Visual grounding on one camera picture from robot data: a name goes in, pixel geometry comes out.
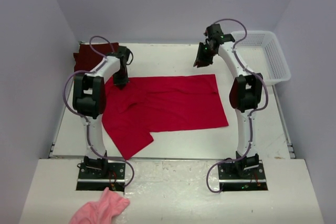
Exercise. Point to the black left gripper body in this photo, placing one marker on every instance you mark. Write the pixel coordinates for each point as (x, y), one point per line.
(120, 77)

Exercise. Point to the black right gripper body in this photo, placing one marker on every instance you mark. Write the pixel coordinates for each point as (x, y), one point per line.
(206, 55)

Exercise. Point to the red t-shirt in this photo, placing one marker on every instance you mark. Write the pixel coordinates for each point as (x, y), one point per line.
(160, 104)

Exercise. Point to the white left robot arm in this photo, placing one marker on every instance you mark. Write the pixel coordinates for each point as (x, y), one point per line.
(89, 101)

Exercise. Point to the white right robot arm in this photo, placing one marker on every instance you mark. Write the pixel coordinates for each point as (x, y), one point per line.
(244, 96)

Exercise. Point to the dark maroon folded t-shirt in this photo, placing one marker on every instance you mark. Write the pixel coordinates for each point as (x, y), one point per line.
(86, 59)

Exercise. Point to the white plastic basket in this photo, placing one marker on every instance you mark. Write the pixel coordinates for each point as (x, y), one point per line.
(262, 53)

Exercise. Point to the pink cloth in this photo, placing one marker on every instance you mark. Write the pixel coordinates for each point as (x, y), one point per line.
(109, 205)

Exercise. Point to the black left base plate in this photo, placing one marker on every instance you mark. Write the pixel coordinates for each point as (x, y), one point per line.
(111, 176)

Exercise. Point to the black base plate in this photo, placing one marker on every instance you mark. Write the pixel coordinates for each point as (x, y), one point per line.
(111, 176)
(233, 179)

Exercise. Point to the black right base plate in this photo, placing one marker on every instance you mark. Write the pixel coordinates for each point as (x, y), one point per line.
(233, 179)

